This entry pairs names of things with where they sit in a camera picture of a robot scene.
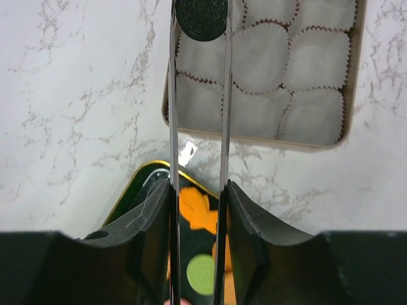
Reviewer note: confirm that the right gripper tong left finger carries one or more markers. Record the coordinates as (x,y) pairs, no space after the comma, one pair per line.
(175,256)

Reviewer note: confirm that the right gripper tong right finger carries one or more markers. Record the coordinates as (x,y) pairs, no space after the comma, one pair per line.
(225,147)

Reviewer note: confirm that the green macaron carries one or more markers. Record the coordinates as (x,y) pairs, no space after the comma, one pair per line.
(200,274)

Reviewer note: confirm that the gold cookie tin box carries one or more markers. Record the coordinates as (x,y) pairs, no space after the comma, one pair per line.
(294,73)

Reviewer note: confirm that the black sandwich cookie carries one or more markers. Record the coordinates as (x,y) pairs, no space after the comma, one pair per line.
(202,20)

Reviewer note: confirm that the orange fish cookie upper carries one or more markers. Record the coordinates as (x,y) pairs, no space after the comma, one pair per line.
(195,208)

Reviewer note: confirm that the dark green tray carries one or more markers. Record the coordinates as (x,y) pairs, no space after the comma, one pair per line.
(144,209)

